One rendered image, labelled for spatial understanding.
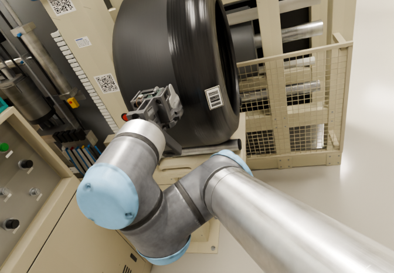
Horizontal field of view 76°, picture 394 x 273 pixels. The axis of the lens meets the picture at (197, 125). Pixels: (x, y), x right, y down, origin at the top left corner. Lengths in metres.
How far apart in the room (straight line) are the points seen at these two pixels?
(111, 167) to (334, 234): 0.27
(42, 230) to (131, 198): 0.80
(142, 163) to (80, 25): 0.62
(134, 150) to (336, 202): 1.61
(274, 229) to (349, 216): 1.58
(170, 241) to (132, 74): 0.44
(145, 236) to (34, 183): 0.79
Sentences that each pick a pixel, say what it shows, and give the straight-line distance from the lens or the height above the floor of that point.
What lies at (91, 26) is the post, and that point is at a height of 1.42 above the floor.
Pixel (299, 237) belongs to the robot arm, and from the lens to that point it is 0.25.
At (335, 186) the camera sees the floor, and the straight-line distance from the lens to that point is 1.95.
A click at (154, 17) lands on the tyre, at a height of 1.41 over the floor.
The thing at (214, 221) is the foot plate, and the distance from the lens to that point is 1.84.
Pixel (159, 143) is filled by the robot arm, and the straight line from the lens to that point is 0.45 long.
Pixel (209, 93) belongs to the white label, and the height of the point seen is 1.22.
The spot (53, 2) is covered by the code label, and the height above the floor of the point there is 1.51.
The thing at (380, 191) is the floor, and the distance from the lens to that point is 1.98.
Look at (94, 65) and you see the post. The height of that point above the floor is 1.29.
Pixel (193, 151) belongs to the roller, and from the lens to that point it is 0.98.
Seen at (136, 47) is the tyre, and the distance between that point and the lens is 0.71.
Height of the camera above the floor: 1.56
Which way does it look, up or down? 36 degrees down
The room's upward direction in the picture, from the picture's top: 20 degrees counter-clockwise
